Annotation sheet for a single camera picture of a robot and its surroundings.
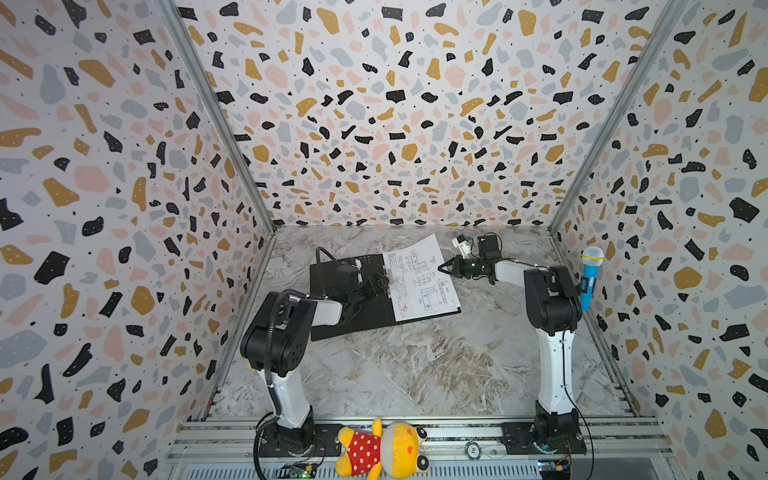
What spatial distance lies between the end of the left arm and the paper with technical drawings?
119mm

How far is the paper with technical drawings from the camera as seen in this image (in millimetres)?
Result: 997

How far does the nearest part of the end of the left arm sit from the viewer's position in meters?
0.80
